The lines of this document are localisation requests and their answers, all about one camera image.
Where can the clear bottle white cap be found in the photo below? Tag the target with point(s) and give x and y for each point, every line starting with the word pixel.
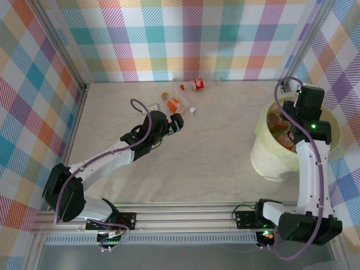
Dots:
pixel 193 110

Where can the clear plastic bottle brown cap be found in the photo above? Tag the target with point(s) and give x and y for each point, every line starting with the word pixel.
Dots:
pixel 274 119
pixel 164 95

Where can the clear bottle green label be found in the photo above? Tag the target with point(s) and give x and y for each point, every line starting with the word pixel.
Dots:
pixel 277 136

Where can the red label cola bottle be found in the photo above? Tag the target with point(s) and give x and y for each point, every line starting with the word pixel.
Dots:
pixel 198 83

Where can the clear plastic bottle without label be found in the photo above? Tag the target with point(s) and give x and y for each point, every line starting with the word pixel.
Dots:
pixel 220 76

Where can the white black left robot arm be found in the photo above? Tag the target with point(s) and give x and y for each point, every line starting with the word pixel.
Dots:
pixel 104 161

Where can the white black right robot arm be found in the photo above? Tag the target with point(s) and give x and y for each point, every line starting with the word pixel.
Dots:
pixel 309 174

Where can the cream plastic bin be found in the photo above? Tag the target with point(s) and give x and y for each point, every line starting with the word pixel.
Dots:
pixel 267 160

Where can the small controller board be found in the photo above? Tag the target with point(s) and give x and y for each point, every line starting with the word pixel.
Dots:
pixel 266 234
pixel 111 241

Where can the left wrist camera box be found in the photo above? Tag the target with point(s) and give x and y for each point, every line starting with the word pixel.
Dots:
pixel 154 107

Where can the aluminium frame post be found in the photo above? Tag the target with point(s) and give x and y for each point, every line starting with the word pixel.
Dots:
pixel 305 42
pixel 60 45

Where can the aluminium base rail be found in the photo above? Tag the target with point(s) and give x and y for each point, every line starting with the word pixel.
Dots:
pixel 182 218

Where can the aluminium side rail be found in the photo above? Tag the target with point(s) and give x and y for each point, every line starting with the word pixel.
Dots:
pixel 69 149

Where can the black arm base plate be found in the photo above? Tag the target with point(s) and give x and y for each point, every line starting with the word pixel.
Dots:
pixel 126 220
pixel 243 219

